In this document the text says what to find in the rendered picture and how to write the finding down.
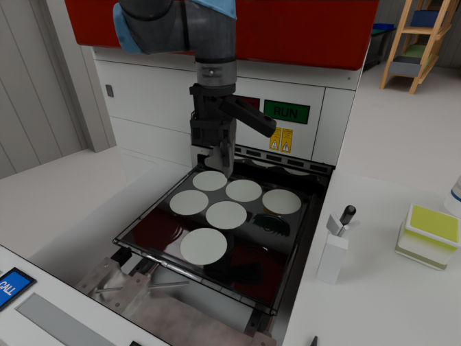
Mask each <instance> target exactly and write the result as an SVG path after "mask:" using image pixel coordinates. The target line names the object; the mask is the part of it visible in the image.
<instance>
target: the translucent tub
mask: <svg viewBox="0 0 461 346"><path fill-rule="evenodd" d="M457 249H461V219H460V218H457V217H454V216H450V215H448V214H444V213H442V212H439V211H436V210H433V209H430V208H426V207H423V206H420V205H417V204H414V203H410V207H409V211H408V213H407V215H406V217H405V219H404V221H403V222H402V223H401V226H400V229H399V234H398V238H397V243H396V246H395V252H396V253H398V254H400V255H402V256H405V257H408V258H410V259H411V260H414V261H417V262H419V263H422V264H424V265H426V266H429V267H431V268H434V269H436V270H445V269H446V267H447V263H448V261H449V260H450V259H451V257H452V256H453V254H454V253H455V252H456V250H457Z"/></svg>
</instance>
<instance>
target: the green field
mask: <svg viewBox="0 0 461 346"><path fill-rule="evenodd" d="M307 112H308V108H307V107H302V106H294V105H289V104H280V103H275V102H267V101H265V114H266V115H267V116H270V117H275V118H279V119H286V120H291V121H295V122H303V123H306V120H307Z"/></svg>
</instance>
